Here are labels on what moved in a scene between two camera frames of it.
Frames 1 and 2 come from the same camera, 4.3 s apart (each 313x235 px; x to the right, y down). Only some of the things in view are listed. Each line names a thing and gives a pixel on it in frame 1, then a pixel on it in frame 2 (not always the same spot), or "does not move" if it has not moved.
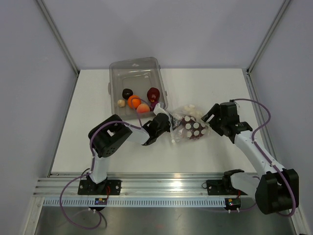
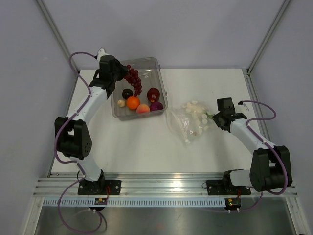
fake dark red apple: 153,94 does not move
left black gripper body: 167,128 -> 120,72
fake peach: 143,108 does not move
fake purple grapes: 194,130 -> 132,76
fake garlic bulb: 121,103 does not move
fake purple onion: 153,105 does not move
